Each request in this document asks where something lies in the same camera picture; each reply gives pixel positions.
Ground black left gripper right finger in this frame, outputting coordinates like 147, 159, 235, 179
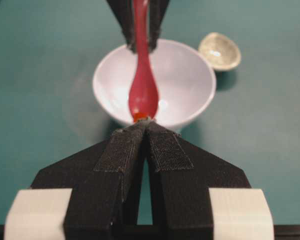
144, 121, 275, 240

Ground white bowl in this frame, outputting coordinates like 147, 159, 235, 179
92, 39, 217, 132

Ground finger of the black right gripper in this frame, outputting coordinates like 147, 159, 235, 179
148, 0, 170, 52
107, 0, 136, 53

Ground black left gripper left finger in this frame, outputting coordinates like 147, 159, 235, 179
4, 122, 147, 240

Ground small speckled spoon rest dish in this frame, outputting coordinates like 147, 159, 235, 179
198, 32, 242, 72

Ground red block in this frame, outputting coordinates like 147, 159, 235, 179
133, 112, 148, 122

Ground pink spoon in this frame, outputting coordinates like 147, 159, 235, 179
128, 0, 159, 120

